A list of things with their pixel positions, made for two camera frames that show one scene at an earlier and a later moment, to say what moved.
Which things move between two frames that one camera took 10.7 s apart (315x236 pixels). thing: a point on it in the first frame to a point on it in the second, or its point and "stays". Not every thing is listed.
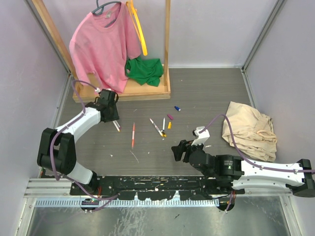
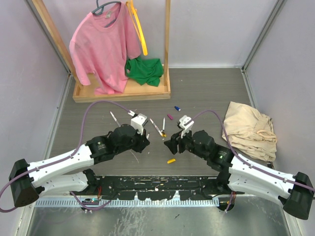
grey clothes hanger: x=102 y=6 stays
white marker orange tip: x=155 y=126 stays
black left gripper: x=114 y=117 to x=142 y=141
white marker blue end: x=163 y=126 stays
